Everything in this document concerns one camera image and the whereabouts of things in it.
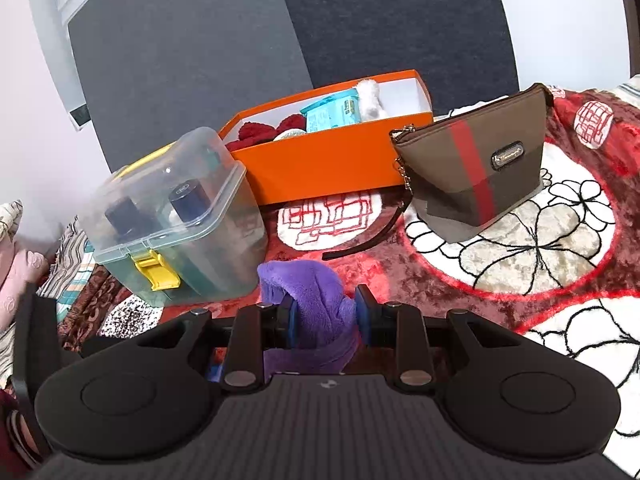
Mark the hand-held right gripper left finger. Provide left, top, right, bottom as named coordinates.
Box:
left=82, top=292, right=301, bottom=393

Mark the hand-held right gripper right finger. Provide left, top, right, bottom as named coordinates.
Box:
left=352, top=285, right=571, bottom=393

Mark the purple fleece cloth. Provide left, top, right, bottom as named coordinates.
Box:
left=257, top=260, right=361, bottom=373

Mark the orange cardboard box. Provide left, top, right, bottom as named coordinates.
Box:
left=217, top=69, right=435, bottom=206

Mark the red fuzzy cloth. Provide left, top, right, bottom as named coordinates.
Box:
left=225, top=112, right=307, bottom=151

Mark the teal wipes packet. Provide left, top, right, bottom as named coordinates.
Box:
left=299, top=97, right=351, bottom=133

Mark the white plush toy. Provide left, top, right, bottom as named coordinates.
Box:
left=356, top=77, right=383, bottom=122

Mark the brown patterned cloth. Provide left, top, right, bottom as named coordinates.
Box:
left=57, top=265, right=131, bottom=351

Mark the pink pillow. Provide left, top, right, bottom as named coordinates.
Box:
left=0, top=200, right=51, bottom=331

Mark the striped bedsheet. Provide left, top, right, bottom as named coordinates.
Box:
left=37, top=215, right=96, bottom=311

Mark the clear plastic box yellow latch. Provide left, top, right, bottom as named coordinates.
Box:
left=80, top=127, right=271, bottom=308

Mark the dark blue capped bottle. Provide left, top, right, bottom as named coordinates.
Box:
left=169, top=180, right=211, bottom=226
left=105, top=197, right=151, bottom=246

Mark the red floral blanket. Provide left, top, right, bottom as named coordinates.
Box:
left=57, top=82, right=640, bottom=461

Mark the brown pouch with red stripe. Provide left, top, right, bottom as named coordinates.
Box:
left=322, top=82, right=556, bottom=261

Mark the dark grey headboard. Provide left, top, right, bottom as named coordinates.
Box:
left=67, top=0, right=521, bottom=176

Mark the dark wooden bedpost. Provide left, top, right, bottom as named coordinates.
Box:
left=617, top=0, right=640, bottom=76

